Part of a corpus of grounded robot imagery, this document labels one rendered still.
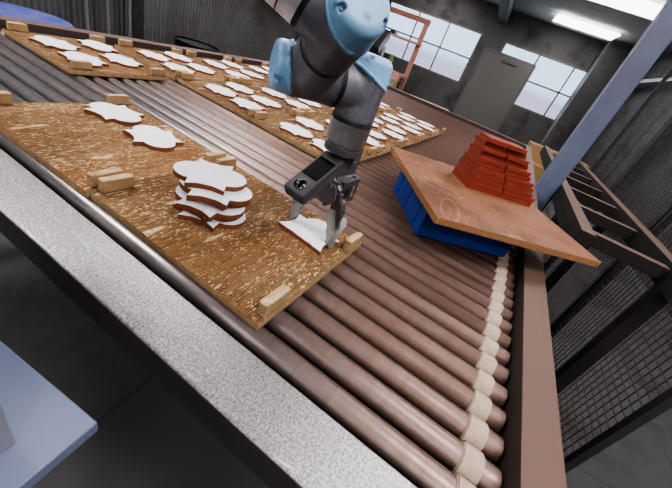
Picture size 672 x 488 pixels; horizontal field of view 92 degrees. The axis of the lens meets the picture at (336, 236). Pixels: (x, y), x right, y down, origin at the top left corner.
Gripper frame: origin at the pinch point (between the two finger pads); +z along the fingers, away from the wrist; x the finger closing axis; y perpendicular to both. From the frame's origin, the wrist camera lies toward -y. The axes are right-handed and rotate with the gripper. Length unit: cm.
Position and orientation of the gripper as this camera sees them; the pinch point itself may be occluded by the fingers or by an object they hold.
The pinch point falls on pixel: (308, 233)
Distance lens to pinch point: 69.3
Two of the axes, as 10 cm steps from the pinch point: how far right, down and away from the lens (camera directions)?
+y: 5.6, -3.0, 7.8
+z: -3.1, 7.9, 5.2
